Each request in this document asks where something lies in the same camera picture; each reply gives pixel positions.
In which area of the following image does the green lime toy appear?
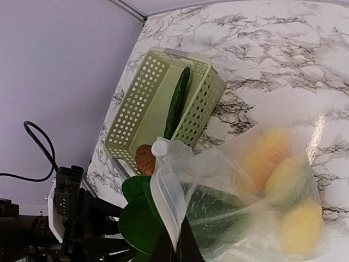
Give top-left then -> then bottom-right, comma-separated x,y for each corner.
264,157 -> 314,212

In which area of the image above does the yellow lemon toy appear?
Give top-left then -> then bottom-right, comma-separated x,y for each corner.
280,199 -> 322,255

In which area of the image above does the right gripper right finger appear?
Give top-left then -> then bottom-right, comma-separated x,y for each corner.
177,218 -> 204,262

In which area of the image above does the brown orange round toy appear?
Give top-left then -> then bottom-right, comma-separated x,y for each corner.
135,145 -> 156,176

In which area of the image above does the left aluminium frame post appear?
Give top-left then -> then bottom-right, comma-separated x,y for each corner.
110,0 -> 148,23

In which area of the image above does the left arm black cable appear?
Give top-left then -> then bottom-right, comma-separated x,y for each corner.
0,121 -> 59,182

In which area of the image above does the dark green cucumber toy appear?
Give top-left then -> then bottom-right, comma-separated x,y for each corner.
164,67 -> 190,140

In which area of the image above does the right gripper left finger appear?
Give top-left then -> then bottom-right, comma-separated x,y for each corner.
149,226 -> 176,262

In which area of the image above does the orange yellow mango toy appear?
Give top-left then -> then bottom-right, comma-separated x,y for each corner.
243,127 -> 289,192

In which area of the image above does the clear zip top bag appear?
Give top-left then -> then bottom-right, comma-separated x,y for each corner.
152,123 -> 330,261

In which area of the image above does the green perforated plastic basket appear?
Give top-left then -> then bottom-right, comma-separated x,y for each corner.
104,47 -> 226,175

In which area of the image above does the green bok choy toy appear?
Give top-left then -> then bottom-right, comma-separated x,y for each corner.
118,175 -> 252,261

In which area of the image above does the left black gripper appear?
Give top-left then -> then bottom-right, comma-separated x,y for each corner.
50,165 -> 136,261

